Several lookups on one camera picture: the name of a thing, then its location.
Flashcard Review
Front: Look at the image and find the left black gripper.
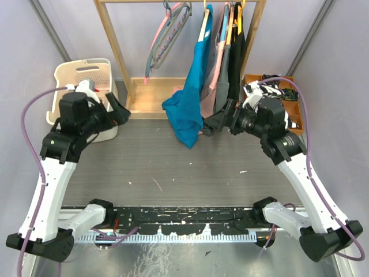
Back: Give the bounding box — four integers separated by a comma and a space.
82, 91, 131, 137

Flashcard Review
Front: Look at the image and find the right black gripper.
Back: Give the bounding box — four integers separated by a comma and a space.
204, 98, 268, 139

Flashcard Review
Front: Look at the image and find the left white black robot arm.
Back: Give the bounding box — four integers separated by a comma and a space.
6, 92, 130, 263

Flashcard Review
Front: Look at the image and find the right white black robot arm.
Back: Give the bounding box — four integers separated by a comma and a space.
203, 98, 363, 262

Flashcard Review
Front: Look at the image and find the pink garment on hanger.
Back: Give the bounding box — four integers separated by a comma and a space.
200, 2, 230, 118

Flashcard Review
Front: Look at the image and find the grey garment on hanger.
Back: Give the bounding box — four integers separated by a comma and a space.
214, 44, 231, 113

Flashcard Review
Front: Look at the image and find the blue t shirt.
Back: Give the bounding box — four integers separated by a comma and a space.
162, 4, 213, 149

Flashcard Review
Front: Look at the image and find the black garment on hanger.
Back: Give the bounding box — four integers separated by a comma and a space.
228, 2, 246, 100

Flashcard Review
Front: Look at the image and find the wooden hanger with blue shirt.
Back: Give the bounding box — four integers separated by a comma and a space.
198, 0, 210, 42

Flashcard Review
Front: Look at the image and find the pink plastic hanger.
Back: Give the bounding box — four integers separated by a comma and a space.
143, 2, 185, 86

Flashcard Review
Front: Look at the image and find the grey plastic hanger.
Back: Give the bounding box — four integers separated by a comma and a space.
145, 0, 193, 76

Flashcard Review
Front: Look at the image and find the white laundry basket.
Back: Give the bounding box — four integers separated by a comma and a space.
46, 58, 119, 143

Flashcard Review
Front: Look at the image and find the black white striped cloth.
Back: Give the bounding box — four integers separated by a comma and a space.
254, 84, 283, 111

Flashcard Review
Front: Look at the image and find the wooden clothes rack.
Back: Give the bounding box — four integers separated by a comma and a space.
94, 1, 267, 119

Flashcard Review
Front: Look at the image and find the dark patterned cloth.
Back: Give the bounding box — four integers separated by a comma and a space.
281, 88, 299, 102

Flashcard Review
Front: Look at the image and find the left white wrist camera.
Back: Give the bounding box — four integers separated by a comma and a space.
66, 79, 101, 103

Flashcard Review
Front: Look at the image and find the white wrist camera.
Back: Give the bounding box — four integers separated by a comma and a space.
66, 79, 101, 103
242, 81, 265, 108

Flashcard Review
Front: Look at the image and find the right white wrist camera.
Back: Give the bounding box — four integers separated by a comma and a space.
242, 81, 265, 108

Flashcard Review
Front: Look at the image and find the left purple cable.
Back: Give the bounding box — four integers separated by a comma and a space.
16, 85, 76, 277

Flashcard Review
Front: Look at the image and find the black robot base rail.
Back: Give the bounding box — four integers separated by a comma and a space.
83, 199, 286, 249

